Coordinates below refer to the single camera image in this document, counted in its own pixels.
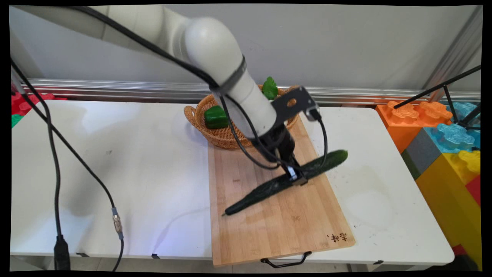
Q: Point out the woven wicker basket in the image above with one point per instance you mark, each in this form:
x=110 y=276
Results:
x=219 y=136

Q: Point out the green foam block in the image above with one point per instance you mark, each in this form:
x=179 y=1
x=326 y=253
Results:
x=16 y=120

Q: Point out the aluminium rail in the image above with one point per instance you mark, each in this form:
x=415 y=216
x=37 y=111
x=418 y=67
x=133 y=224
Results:
x=96 y=86

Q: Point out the black wrist camera mount bracket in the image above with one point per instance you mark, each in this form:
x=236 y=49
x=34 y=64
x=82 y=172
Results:
x=292 y=104

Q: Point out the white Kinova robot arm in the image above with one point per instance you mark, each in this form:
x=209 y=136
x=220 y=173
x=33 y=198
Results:
x=215 y=54

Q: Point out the yellow giant building block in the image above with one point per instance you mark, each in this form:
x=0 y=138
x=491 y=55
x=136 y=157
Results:
x=449 y=204

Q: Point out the dark green cucumber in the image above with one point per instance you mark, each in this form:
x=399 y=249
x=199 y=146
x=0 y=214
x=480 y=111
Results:
x=265 y=188

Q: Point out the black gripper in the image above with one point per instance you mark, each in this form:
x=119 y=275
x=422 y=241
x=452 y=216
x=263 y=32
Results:
x=278 y=144

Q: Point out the red giant building block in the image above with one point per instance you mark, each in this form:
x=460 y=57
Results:
x=474 y=188

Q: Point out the green bell pepper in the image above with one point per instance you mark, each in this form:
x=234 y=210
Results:
x=216 y=117

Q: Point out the grey giant building block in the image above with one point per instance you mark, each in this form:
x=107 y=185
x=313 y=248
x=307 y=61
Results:
x=421 y=154

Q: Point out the black tripod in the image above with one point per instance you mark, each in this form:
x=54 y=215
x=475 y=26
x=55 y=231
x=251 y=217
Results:
x=447 y=90

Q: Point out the red foam blocks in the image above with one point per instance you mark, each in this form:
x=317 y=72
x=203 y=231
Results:
x=19 y=105

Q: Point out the green leafy vegetable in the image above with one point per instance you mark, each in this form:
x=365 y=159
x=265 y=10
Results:
x=270 y=89

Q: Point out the bamboo cutting board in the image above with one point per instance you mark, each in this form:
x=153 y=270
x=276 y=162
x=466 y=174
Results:
x=269 y=223

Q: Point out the blue giant building block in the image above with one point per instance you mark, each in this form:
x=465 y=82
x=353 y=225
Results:
x=453 y=136

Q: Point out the orange giant building block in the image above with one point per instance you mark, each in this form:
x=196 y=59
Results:
x=403 y=119

